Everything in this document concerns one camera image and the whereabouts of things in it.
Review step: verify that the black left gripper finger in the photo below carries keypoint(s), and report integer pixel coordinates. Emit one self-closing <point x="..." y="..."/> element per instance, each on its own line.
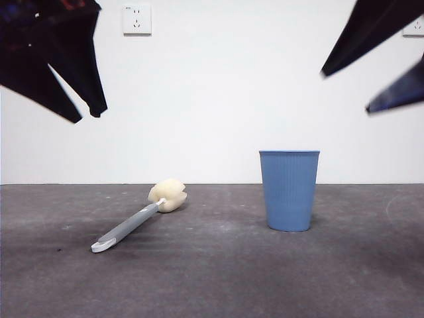
<point x="36" y="86"/>
<point x="83" y="73"/>

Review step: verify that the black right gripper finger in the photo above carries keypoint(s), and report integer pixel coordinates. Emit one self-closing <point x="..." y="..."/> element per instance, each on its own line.
<point x="404" y="91"/>
<point x="381" y="26"/>

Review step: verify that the blue ribbed plastic cup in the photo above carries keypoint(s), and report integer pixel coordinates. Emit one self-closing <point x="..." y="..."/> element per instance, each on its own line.
<point x="289" y="192"/>

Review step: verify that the white wall socket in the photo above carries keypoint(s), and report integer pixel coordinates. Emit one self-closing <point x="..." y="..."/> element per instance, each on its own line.
<point x="137" y="20"/>
<point x="414" y="32"/>

